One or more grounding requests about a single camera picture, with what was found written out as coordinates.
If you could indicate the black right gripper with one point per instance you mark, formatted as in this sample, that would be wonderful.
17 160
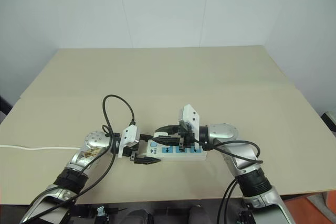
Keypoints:
187 136

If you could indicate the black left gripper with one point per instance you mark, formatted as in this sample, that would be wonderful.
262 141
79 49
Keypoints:
127 152

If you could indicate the white power strip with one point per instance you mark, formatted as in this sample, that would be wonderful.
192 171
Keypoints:
173 155

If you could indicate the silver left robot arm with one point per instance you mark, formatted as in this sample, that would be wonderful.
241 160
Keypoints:
92 142

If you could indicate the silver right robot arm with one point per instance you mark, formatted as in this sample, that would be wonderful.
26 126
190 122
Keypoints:
225 132

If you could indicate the dark object at room edge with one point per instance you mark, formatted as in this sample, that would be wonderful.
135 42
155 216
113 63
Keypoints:
4 108

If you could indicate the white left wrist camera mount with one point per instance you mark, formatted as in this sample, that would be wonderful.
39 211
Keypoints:
128 137

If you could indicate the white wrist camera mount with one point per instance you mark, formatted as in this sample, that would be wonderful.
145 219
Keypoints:
128 137
190 115

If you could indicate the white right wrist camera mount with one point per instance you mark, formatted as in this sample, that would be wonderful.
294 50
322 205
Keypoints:
190 115

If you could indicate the small metal bracket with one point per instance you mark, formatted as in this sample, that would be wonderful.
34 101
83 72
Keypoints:
101 212

